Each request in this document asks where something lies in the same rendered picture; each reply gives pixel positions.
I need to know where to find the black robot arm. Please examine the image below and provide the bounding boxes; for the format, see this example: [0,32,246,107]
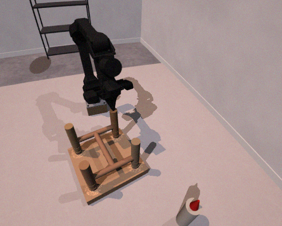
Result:
[69,18,125,98]

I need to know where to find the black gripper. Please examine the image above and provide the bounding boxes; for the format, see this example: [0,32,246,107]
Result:
[83,74,134,111]

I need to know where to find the brown wooden stool legs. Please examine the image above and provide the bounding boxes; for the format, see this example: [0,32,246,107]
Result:
[64,108,141,191]

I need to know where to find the grey cylinder with red cone tip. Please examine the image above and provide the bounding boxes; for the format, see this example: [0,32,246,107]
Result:
[176,198,202,226]

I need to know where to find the brown wooden stool seat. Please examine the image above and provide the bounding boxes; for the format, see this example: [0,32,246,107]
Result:
[68,128,148,205]

